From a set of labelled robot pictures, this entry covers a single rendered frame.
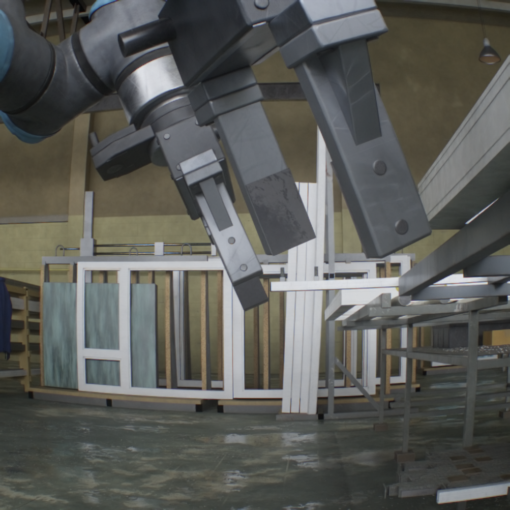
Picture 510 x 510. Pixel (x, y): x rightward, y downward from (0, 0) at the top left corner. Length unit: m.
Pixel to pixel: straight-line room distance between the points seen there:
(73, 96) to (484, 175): 0.44
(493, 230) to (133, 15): 0.47
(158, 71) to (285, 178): 0.33
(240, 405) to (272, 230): 7.02
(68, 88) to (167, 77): 0.12
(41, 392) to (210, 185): 7.31
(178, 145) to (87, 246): 9.96
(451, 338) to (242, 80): 3.88
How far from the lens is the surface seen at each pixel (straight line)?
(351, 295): 3.17
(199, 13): 0.36
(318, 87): 0.29
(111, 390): 7.86
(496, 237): 0.88
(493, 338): 4.02
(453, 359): 2.69
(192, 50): 0.38
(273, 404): 7.41
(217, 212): 0.64
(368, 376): 7.56
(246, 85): 0.43
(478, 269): 1.22
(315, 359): 6.69
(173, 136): 0.68
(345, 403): 7.40
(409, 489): 1.81
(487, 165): 0.75
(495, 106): 0.71
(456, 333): 4.27
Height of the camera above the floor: 0.70
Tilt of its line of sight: 7 degrees up
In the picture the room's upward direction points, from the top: straight up
